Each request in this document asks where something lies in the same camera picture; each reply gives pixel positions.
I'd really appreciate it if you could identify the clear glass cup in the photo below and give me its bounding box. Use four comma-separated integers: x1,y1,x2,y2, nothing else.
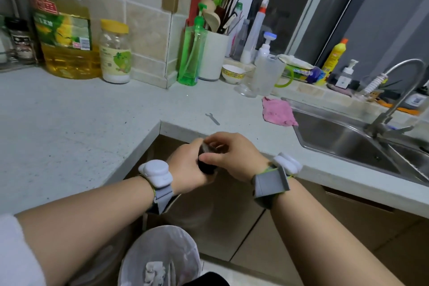
235,76,259,98

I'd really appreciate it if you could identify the brown cabinet door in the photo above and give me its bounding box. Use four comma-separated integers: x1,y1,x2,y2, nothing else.
144,135,265,262

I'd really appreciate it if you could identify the dark spice jar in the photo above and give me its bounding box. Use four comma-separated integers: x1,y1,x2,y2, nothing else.
7,18,37,65

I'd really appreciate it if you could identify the pack of wet wipes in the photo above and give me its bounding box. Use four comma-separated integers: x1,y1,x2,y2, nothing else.
278,54,326,84

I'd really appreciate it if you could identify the person's left hand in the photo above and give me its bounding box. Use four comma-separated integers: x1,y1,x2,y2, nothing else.
166,138,218,195

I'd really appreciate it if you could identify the person's left forearm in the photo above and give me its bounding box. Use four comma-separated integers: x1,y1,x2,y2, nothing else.
14,176,155,286

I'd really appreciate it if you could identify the person's right hand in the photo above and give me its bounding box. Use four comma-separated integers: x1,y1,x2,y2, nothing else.
198,132,271,183

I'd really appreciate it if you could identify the large cooking oil bottle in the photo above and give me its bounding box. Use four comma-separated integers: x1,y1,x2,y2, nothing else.
28,0,102,80

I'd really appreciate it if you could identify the person's right forearm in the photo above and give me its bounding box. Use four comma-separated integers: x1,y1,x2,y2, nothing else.
270,180,406,286

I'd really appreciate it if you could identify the yellow-lidded plastic jar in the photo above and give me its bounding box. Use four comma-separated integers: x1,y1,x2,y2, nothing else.
99,19,132,84

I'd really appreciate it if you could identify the pink cleaning cloth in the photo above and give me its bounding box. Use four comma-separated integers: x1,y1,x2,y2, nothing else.
262,97,299,127

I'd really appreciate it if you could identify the clear bottle green cap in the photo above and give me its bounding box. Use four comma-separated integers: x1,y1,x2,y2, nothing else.
227,2,250,61

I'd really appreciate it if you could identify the white wrist tracker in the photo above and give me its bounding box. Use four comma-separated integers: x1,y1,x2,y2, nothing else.
138,160,175,215
251,152,303,210

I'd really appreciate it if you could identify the clear plastic measuring jug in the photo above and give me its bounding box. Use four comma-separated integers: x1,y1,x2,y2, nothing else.
250,56,294,98

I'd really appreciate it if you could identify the yellow detergent bottle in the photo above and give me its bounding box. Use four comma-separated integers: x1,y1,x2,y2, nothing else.
316,38,349,87

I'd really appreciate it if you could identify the small dark round object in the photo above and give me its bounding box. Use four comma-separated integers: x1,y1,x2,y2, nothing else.
197,143,219,176

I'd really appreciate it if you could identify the stainless steel sink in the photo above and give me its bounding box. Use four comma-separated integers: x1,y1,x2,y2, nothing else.
283,98,429,186

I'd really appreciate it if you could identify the chrome kitchen faucet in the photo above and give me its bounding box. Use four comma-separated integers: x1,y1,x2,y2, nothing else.
364,59,429,154

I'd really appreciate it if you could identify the white spray bottle red cap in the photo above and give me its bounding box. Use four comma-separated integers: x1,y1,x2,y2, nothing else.
240,0,269,65

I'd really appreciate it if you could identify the green dish soap pump bottle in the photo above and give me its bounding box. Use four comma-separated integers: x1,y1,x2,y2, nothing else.
177,3,208,87

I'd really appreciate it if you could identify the white left wrist tracker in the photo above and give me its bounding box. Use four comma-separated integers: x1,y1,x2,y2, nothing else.
138,160,175,215

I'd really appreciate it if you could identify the trash bin with white bag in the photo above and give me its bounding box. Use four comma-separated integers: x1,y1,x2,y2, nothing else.
118,225,204,286

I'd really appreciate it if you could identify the white pump bottle blue top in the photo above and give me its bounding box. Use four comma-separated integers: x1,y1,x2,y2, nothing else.
255,32,278,66

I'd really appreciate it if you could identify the white pump soap bottle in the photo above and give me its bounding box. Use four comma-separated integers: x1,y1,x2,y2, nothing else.
335,59,359,90

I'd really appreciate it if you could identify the bundle of kitchen utensils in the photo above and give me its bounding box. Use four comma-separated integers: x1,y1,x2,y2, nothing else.
188,0,244,35

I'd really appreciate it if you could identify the white right wrist tracker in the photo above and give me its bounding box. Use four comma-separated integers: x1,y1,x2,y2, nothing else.
251,152,303,210

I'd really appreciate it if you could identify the white sleeve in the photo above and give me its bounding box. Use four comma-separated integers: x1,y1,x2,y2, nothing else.
0,214,47,286

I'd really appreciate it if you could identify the small patterned ceramic bowl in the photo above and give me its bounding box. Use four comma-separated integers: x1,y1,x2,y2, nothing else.
221,64,248,85

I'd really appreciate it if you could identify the white utensil holder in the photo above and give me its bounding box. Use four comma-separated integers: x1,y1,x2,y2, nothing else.
198,30,230,82

